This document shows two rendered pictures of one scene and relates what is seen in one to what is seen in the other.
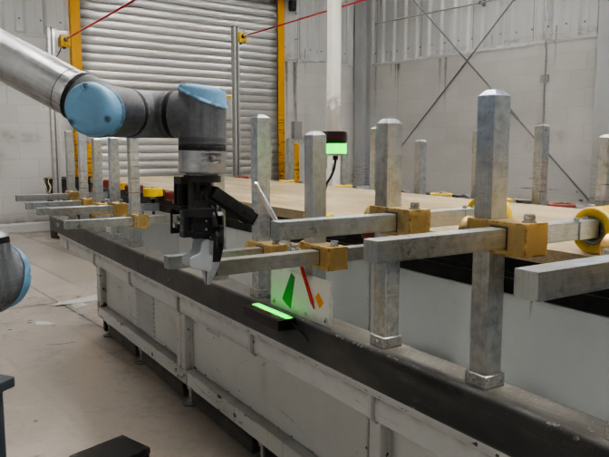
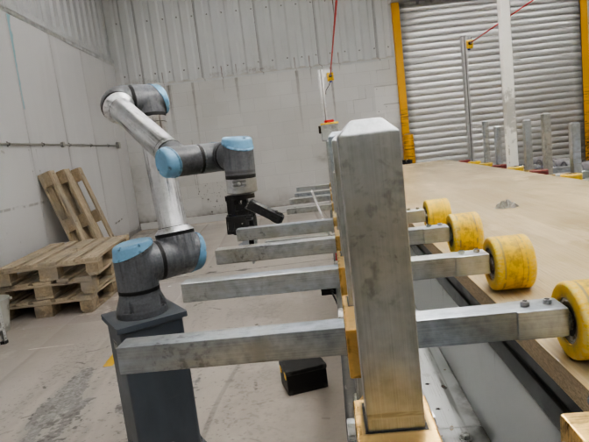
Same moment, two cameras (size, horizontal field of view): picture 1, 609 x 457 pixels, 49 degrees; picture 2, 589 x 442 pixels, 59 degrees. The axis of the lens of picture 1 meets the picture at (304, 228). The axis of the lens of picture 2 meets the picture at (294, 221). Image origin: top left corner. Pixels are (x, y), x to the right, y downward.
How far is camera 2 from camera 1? 85 cm
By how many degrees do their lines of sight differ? 36
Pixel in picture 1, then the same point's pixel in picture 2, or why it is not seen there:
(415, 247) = (247, 253)
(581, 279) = (224, 288)
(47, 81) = (152, 147)
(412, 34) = not seen: outside the picture
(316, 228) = (265, 232)
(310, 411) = not seen: hidden behind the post
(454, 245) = (283, 251)
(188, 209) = (231, 216)
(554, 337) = not seen: hidden behind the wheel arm
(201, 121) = (230, 161)
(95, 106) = (164, 161)
